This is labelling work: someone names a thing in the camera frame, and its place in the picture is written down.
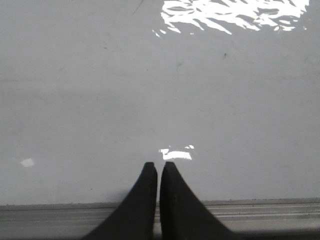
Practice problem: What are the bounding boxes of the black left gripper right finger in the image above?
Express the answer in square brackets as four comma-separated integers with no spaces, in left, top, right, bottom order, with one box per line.
[159,161,240,240]

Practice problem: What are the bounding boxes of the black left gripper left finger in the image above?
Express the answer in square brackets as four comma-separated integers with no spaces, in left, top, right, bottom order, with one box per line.
[83,162,158,240]

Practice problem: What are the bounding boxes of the white glossy whiteboard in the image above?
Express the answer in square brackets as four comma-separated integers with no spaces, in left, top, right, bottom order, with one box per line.
[0,0,320,205]

